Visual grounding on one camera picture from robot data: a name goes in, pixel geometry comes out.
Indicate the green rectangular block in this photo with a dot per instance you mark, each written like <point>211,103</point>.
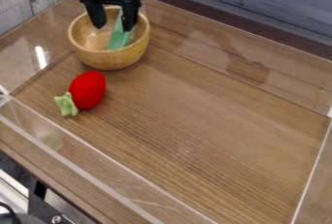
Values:
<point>120,37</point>

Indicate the brown wooden bowl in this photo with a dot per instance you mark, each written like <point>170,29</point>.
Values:
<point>89,42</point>

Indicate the red plush strawberry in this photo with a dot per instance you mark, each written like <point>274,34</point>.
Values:
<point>85,93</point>

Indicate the clear acrylic tray wall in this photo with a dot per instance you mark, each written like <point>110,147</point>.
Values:
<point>207,134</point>

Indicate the black table leg bracket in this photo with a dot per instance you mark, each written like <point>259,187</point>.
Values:
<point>39,208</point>

